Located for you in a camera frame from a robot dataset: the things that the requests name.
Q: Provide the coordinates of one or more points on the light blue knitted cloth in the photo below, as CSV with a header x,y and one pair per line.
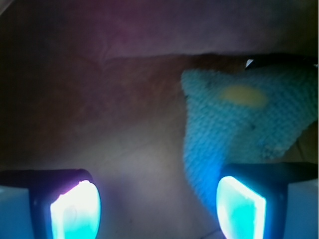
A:
x,y
249,117

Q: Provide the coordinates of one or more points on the brown paper bag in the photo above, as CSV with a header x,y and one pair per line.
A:
x,y
95,84

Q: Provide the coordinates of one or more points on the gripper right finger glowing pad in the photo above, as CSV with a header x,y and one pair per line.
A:
x,y
269,201

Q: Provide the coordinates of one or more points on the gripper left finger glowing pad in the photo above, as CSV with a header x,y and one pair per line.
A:
x,y
49,204

